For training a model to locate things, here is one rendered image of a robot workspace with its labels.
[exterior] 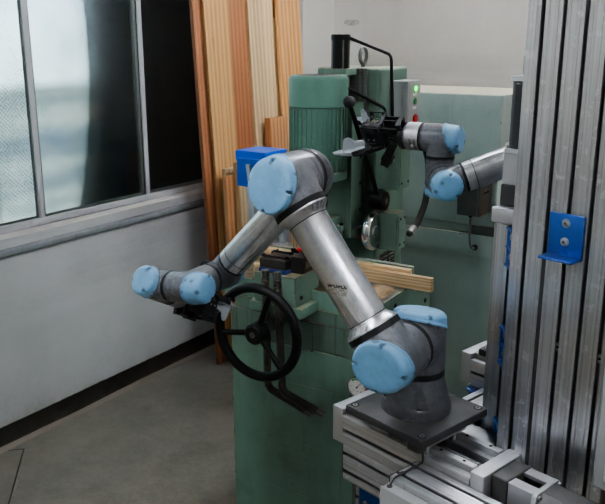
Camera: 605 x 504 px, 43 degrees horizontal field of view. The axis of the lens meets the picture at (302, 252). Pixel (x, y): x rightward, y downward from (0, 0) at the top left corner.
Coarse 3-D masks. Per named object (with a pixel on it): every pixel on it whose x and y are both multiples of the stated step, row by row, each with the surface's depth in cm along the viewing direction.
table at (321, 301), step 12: (252, 264) 252; (252, 276) 239; (228, 288) 242; (324, 288) 227; (396, 288) 227; (252, 300) 226; (312, 300) 226; (324, 300) 225; (384, 300) 217; (396, 300) 222; (408, 300) 230; (300, 312) 218; (312, 312) 224; (336, 312) 223
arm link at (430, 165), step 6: (426, 156) 205; (426, 162) 205; (432, 162) 203; (438, 162) 202; (444, 162) 202; (450, 162) 202; (426, 168) 205; (432, 168) 201; (426, 174) 204; (426, 180) 204; (426, 186) 206; (426, 192) 206
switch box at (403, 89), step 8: (400, 80) 246; (408, 80) 246; (416, 80) 248; (400, 88) 244; (408, 88) 243; (400, 96) 245; (408, 96) 244; (416, 96) 249; (400, 104) 245; (408, 104) 244; (416, 104) 250; (400, 112) 246; (408, 112) 245; (416, 112) 250; (408, 120) 246
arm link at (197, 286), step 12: (168, 276) 182; (180, 276) 180; (192, 276) 179; (204, 276) 179; (216, 276) 185; (168, 288) 181; (180, 288) 178; (192, 288) 177; (204, 288) 178; (216, 288) 186; (168, 300) 183; (180, 300) 181; (192, 300) 178; (204, 300) 179
